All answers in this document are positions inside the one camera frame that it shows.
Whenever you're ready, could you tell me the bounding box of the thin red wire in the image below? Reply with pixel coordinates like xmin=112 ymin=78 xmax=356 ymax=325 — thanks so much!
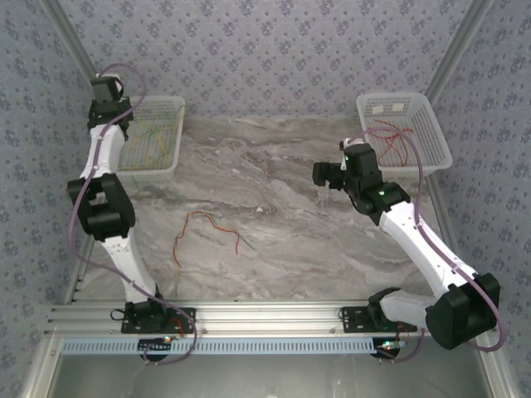
xmin=173 ymin=210 xmax=242 ymax=269
xmin=378 ymin=131 xmax=404 ymax=162
xmin=370 ymin=119 xmax=416 ymax=140
xmin=389 ymin=129 xmax=415 ymax=168

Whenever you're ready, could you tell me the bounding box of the white perforated basket with stickers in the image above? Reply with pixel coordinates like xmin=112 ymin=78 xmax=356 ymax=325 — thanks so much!
xmin=355 ymin=91 xmax=453 ymax=176

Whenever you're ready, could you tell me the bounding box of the white perforated plastic basket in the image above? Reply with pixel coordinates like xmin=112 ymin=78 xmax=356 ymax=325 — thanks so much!
xmin=111 ymin=95 xmax=187 ymax=182

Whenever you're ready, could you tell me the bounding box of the small black controller board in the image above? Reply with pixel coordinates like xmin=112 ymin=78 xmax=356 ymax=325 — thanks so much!
xmin=375 ymin=337 xmax=406 ymax=361
xmin=138 ymin=337 xmax=174 ymax=362

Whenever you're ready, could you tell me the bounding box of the grey metal bottom panel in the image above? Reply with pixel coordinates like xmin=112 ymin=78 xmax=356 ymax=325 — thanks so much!
xmin=20 ymin=335 xmax=512 ymax=398

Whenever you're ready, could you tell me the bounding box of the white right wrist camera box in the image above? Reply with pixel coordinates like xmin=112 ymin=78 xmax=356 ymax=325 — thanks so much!
xmin=339 ymin=138 xmax=354 ymax=172

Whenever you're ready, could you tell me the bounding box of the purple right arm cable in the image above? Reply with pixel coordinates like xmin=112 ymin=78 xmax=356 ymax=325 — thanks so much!
xmin=342 ymin=127 xmax=508 ymax=365

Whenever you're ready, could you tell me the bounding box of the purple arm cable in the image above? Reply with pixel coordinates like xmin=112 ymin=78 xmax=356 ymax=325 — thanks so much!
xmin=342 ymin=127 xmax=508 ymax=365
xmin=69 ymin=61 xmax=199 ymax=366

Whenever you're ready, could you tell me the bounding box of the aluminium frame post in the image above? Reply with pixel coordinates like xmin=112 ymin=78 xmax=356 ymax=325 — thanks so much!
xmin=422 ymin=0 xmax=494 ymax=105
xmin=41 ymin=0 xmax=111 ymax=109

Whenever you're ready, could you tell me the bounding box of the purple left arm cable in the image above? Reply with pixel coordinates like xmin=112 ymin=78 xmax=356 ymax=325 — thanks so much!
xmin=69 ymin=61 xmax=199 ymax=366

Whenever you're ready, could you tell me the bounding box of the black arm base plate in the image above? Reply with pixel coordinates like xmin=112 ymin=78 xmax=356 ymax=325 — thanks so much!
xmin=340 ymin=305 xmax=402 ymax=334
xmin=120 ymin=307 xmax=197 ymax=334

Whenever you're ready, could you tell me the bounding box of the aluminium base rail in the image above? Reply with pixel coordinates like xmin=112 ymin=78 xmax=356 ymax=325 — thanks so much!
xmin=44 ymin=301 xmax=497 ymax=337

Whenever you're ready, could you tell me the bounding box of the slotted light blue cable duct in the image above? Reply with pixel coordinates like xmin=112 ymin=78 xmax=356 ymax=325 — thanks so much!
xmin=61 ymin=336 xmax=381 ymax=356

